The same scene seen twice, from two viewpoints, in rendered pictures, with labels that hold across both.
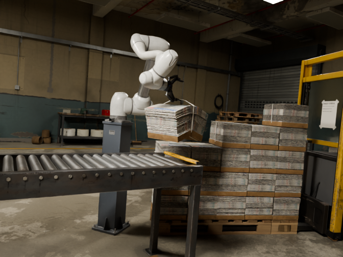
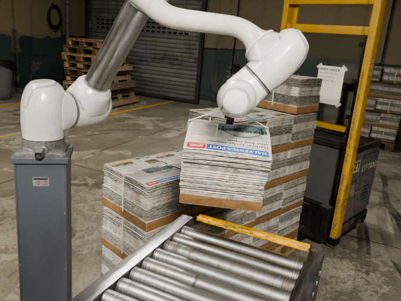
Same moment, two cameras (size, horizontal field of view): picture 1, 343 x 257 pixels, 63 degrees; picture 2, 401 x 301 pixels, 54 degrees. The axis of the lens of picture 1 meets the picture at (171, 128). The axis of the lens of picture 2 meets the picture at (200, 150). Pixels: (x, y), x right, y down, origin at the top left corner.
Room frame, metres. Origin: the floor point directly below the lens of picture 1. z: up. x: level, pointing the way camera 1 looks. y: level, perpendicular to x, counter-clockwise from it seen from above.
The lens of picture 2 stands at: (1.03, 0.85, 1.47)
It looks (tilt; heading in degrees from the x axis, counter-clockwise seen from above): 16 degrees down; 324
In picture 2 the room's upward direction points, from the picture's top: 5 degrees clockwise
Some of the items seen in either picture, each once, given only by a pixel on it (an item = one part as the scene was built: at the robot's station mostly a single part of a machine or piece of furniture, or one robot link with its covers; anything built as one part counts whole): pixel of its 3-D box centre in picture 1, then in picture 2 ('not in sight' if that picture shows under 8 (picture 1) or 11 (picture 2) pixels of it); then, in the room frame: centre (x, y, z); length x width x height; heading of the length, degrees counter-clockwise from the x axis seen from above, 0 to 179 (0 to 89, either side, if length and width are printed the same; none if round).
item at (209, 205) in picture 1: (212, 186); (201, 221); (2.78, -0.45, 0.42); 1.17 x 0.39 x 0.83; 101
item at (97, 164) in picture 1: (95, 163); not in sight; (1.68, 0.45, 0.77); 0.47 x 0.05 x 0.05; 31
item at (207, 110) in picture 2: (230, 122); (226, 114); (2.81, -0.58, 1.06); 0.37 x 0.29 x 0.01; 11
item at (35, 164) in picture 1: (35, 165); not in sight; (1.52, 0.73, 0.77); 0.47 x 0.05 x 0.05; 31
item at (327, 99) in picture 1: (323, 109); (320, 77); (3.00, -1.61, 1.27); 0.57 x 0.01 x 0.65; 11
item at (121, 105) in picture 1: (120, 103); (45, 108); (2.59, 0.49, 1.17); 0.18 x 0.16 x 0.22; 113
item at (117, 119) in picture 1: (117, 119); (43, 145); (2.57, 0.50, 1.03); 0.22 x 0.18 x 0.06; 158
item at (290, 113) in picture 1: (279, 166); (275, 165); (2.92, -1.16, 0.65); 0.39 x 0.30 x 1.29; 11
